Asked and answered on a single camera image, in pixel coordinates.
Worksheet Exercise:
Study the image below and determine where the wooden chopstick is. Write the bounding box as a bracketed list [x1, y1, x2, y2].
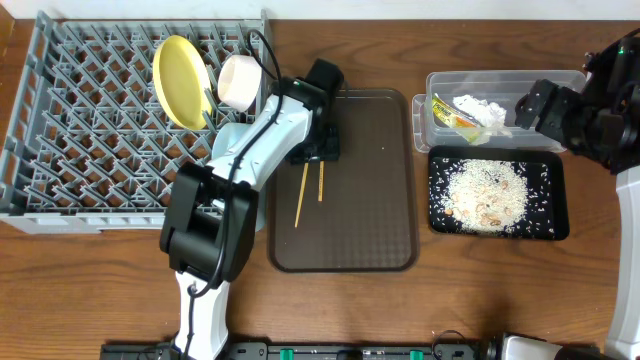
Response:
[317, 161, 325, 202]
[294, 163, 309, 228]

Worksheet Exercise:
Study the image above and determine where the white tissue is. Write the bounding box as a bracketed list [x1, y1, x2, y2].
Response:
[453, 94, 512, 145]

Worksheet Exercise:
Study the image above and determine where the green snack bar wrapper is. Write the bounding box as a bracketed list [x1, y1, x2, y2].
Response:
[431, 94, 482, 144]

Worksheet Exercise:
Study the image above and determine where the light blue bowl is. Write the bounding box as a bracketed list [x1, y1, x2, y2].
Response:
[211, 123, 251, 160]

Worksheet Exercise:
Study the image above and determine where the rice food waste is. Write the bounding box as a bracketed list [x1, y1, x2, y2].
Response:
[428, 157, 555, 240]

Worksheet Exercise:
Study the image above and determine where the yellow plate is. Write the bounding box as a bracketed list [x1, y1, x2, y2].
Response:
[152, 35, 212, 131]

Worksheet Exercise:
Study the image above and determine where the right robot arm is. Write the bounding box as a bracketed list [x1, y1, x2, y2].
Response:
[515, 30, 639, 359]

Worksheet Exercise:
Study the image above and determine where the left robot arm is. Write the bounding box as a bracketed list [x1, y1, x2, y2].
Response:
[159, 59, 344, 359]

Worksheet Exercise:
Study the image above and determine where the black waste tray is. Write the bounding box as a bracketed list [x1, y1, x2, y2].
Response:
[428, 146, 570, 241]

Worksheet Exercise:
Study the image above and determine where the grey dishwasher rack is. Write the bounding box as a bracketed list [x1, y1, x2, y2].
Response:
[1, 13, 271, 234]

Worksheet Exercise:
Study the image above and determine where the dark brown serving tray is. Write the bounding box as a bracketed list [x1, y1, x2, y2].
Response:
[267, 89, 419, 273]

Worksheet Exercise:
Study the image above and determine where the clear plastic bin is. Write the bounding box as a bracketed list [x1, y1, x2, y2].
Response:
[412, 70, 586, 153]

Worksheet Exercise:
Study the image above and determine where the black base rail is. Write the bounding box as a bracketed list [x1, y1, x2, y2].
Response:
[99, 329, 601, 360]

